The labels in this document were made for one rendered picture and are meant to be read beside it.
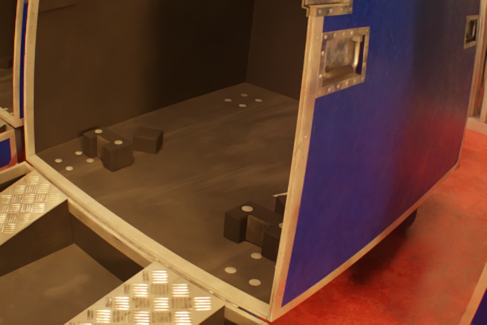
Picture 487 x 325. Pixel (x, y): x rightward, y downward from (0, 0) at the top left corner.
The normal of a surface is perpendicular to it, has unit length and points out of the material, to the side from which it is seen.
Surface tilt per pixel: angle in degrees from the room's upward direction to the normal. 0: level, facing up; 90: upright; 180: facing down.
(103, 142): 90
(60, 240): 90
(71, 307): 2
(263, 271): 0
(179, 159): 0
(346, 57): 90
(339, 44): 90
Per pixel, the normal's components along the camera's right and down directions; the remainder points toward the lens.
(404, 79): 0.78, 0.32
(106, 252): -0.62, 0.28
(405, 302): 0.10, -0.91
